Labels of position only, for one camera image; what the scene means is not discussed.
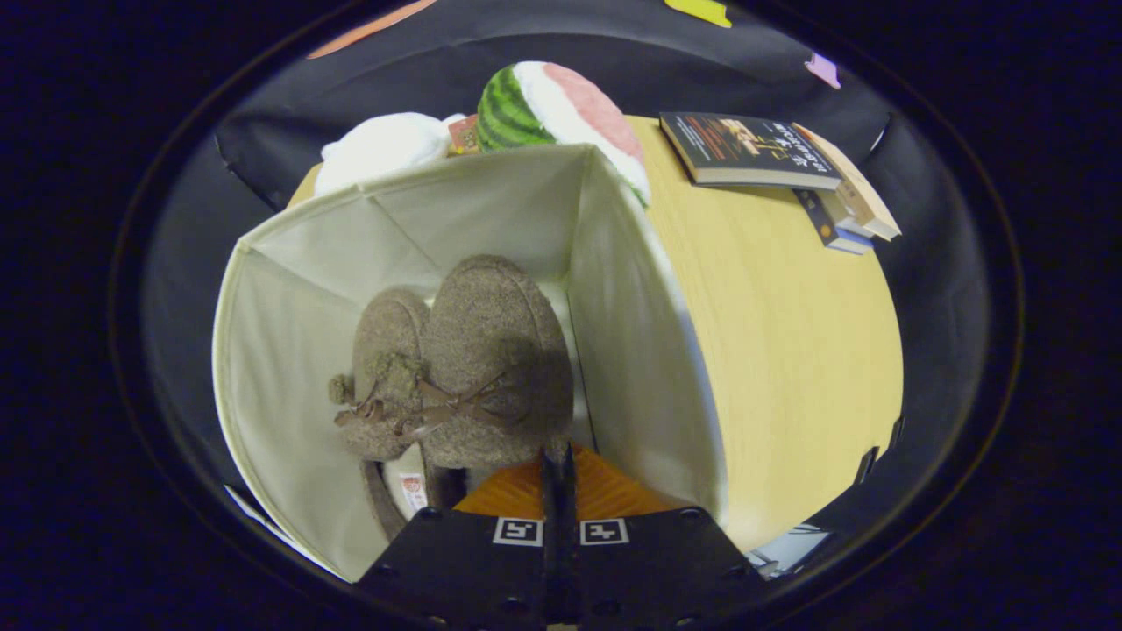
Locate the white plush toy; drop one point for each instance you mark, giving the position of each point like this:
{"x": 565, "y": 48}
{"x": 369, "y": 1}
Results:
{"x": 377, "y": 149}

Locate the beige cover book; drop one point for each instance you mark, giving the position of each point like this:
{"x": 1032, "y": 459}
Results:
{"x": 868, "y": 206}

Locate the cream fabric storage box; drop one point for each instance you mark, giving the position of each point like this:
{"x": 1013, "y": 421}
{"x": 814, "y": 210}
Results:
{"x": 289, "y": 350}

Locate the brown fuzzy shoe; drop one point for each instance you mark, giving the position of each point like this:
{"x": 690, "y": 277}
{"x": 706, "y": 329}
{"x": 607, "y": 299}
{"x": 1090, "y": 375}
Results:
{"x": 491, "y": 315}
{"x": 386, "y": 329}

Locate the black cover book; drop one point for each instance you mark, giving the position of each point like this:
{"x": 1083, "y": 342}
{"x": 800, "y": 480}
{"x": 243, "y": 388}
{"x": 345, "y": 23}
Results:
{"x": 745, "y": 149}

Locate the watermelon slice plush toy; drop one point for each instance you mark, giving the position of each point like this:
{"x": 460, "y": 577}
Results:
{"x": 526, "y": 105}

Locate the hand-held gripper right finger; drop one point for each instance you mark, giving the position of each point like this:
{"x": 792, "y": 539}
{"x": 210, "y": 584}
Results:
{"x": 657, "y": 565}

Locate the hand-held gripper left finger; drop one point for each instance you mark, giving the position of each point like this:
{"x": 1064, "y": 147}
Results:
{"x": 465, "y": 565}

